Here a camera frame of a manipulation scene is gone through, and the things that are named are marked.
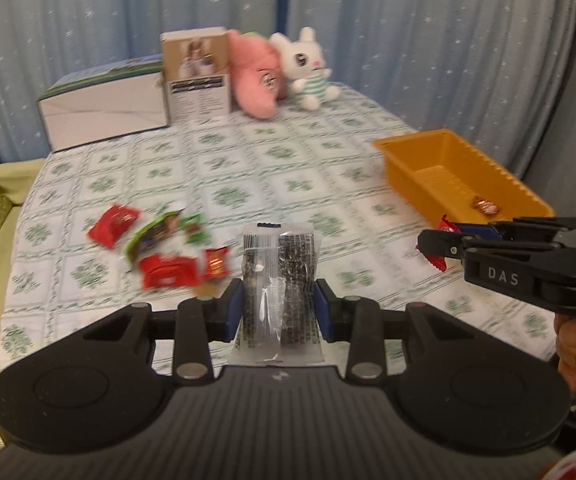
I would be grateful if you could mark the clear black-speckled snack packet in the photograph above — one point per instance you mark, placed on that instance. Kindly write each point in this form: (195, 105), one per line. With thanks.
(293, 270)

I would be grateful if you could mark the green and silver snack packet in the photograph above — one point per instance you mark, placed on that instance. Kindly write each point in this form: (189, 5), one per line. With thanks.
(152, 235)

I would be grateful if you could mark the white rabbit plush toy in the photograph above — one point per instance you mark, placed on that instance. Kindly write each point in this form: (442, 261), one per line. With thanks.
(308, 60)

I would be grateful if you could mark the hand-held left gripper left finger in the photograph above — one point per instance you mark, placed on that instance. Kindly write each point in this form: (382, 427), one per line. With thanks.
(235, 310)

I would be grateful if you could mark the blue starry curtain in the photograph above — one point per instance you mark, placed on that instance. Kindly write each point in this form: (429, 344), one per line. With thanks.
(418, 35)

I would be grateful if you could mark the brown product box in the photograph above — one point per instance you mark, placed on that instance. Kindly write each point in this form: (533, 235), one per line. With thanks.
(195, 95)

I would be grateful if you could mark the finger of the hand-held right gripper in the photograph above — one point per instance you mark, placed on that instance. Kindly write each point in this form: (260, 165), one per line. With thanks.
(440, 244)
(475, 230)

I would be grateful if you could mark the small green candy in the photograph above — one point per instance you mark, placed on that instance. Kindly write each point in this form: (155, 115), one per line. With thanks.
(193, 230)

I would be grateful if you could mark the white cardboard box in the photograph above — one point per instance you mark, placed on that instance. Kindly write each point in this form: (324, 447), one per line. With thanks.
(102, 110)

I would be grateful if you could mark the small red snack packet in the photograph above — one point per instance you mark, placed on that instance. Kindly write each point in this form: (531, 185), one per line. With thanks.
(437, 261)

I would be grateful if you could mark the small red candy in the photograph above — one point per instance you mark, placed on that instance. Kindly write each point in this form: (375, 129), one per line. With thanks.
(216, 262)

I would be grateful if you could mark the pink plush toy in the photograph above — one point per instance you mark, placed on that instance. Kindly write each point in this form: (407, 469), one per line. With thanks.
(253, 80)

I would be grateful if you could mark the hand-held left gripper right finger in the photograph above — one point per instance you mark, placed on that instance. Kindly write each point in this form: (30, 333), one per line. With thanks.
(324, 310)

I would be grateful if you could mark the red-brown wrapped candy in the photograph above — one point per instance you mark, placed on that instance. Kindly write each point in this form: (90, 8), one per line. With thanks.
(485, 205)

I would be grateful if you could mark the orange plastic tray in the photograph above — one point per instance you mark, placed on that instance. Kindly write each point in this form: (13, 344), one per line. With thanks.
(468, 160)

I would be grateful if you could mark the green floral tablecloth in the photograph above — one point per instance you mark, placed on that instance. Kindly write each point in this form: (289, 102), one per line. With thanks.
(268, 170)

